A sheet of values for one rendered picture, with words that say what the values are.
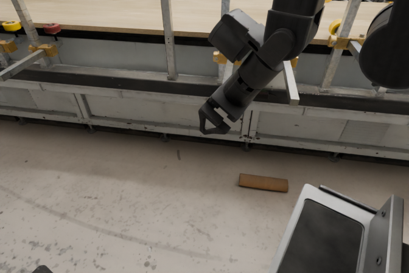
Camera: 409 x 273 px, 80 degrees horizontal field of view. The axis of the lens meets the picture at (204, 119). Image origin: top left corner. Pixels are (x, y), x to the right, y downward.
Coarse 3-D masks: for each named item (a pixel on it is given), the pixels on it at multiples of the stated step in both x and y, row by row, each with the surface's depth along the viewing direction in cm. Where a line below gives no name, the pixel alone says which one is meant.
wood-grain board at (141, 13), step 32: (0, 0) 179; (32, 0) 179; (64, 0) 179; (96, 0) 179; (128, 0) 179; (160, 0) 179; (192, 0) 179; (256, 0) 179; (128, 32) 133; (160, 32) 130; (192, 32) 127; (320, 32) 126; (352, 32) 126
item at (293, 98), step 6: (288, 66) 105; (288, 72) 101; (288, 78) 97; (294, 78) 97; (288, 84) 94; (294, 84) 94; (288, 90) 91; (294, 90) 90; (288, 96) 90; (294, 96) 87; (288, 102) 89; (294, 102) 87
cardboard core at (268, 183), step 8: (240, 176) 156; (248, 176) 156; (256, 176) 156; (264, 176) 157; (240, 184) 156; (248, 184) 155; (256, 184) 154; (264, 184) 153; (272, 184) 153; (280, 184) 152
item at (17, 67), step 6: (54, 42) 137; (60, 42) 140; (30, 54) 124; (36, 54) 124; (42, 54) 128; (24, 60) 119; (30, 60) 121; (36, 60) 125; (12, 66) 114; (18, 66) 115; (24, 66) 118; (0, 72) 109; (6, 72) 109; (12, 72) 112; (0, 78) 108; (6, 78) 110
